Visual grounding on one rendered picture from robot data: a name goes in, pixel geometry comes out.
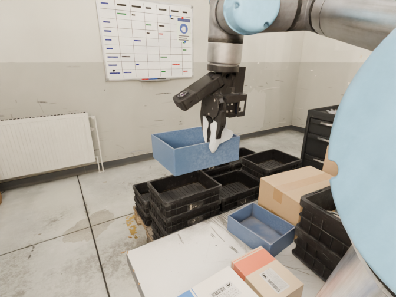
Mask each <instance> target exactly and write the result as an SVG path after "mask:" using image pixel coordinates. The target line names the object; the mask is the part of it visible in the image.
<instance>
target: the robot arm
mask: <svg viewBox="0 0 396 297"><path fill-rule="evenodd" d="M209 4H210V12H209V33H208V47H207V62H209V64H207V70H208V71H210V72H209V73H207V74H206V75H204V76H203V77H202V78H200V79H198V80H197V81H196V82H194V83H193V84H191V85H190V86H188V87H187V88H185V89H184V90H182V91H181V92H179V93H178V94H176V95H175V96H174V97H173V101H174V103H175V105H176V106H177V107H178V108H180V109H181V110H183V111H187V110H188V109H190V108H191V107H193V106H194V105H195V104H197V103H198V102H199V101H202V102H201V109H200V121H201V125H202V130H203V137H204V140H205V143H207V142H210V144H209V149H210V151H211V152H212V153H214V152H215V151H216V150H217V148H218V146H219V144H220V143H223V142H225V141H227V140H229V139H231V138H232V136H233V132H232V131H231V130H228V129H227V121H226V117H228V118H232V117H236V116H237V117H241V116H245V110H246V101H247V96H248V95H247V94H244V93H243V86H244V80H245V71H246V67H240V66H239V65H238V64H240V63H241V59H242V49H243V38H244V35H254V34H258V33H269V32H290V31H311V32H314V33H316V34H319V35H323V36H325V37H328V38H332V39H335V40H338V41H341V42H345V43H347V44H351V45H354V46H357V47H360V48H363V49H366V50H370V51H373V52H372V53H371V54H370V56H369V57H368V58H367V59H366V60H365V62H364V63H363V64H362V66H361V67H360V69H359V70H358V72H357V73H356V74H355V76H354V78H353V79H352V81H351V83H350V84H349V86H348V88H347V89H346V92H345V94H344V96H343V98H342V100H341V102H340V104H339V107H338V109H337V112H336V115H335V118H334V122H333V125H332V129H331V135H330V139H329V148H328V159H329V160H330V161H334V162H335V163H336V164H337V165H338V174H337V176H335V177H331V178H330V180H329V182H330V186H331V192H332V196H333V199H334V203H335V206H336V209H337V212H338V214H339V217H340V219H341V222H342V224H343V226H344V228H345V230H346V232H347V234H348V236H349V238H350V240H351V243H352V245H351V246H350V247H349V249H348V250H347V252H346V253H345V254H344V256H343V258H342V259H341V260H340V262H339V263H338V264H337V266H336V268H335V269H334V270H333V272H332V273H331V275H330V276H329V278H328V279H327V280H326V282H325V283H324V285H323V286H322V287H321V289H320V290H319V292H318V293H317V294H316V296H315V297H396V0H209ZM213 42H218V43H213ZM225 43H231V44H225ZM212 71H213V72H212ZM240 101H245V103H244V108H243V111H241V107H239V106H240ZM239 111H240V112H239Z"/></svg>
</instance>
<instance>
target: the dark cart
mask: <svg viewBox="0 0 396 297"><path fill-rule="evenodd" d="M338 107H339V105H332V106H327V107H321V108H313V109H309V110H308V115H307V119H306V126H305V133H304V137H303V144H302V151H301V157H300V159H302V162H301V163H299V165H300V167H299V169H300V168H303V167H307V166H312V167H314V168H316V169H318V170H321V171H322V169H323V166H324V160H325V155H326V150H327V146H328V145H329V139H330V135H331V129H332V125H333V122H334V118H335V115H336V114H332V113H328V112H327V110H329V109H333V110H337V109H338Z"/></svg>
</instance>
